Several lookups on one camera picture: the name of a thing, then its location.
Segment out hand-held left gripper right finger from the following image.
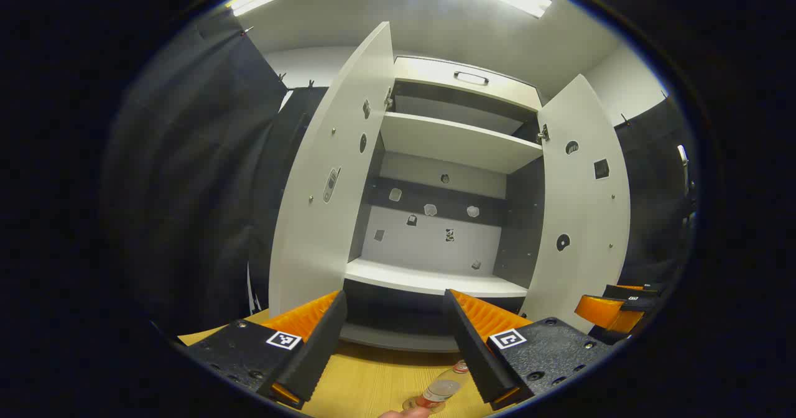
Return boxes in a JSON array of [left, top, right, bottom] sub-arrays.
[[443, 289, 616, 411]]

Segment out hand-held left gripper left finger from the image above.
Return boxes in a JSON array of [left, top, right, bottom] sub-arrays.
[[180, 290, 348, 411]]

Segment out clear water bottle red label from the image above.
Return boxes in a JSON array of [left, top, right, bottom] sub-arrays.
[[415, 361, 470, 409]]

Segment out white cabinet door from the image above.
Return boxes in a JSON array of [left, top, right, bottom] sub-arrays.
[[519, 74, 632, 333], [269, 21, 396, 319]]

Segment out round wooden coaster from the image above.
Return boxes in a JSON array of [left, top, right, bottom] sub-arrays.
[[402, 396, 445, 414]]

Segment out black backdrop cloth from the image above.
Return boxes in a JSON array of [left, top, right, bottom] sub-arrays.
[[103, 11, 697, 338]]

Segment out white cabinet drawer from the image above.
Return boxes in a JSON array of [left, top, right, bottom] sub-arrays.
[[393, 56, 543, 113]]

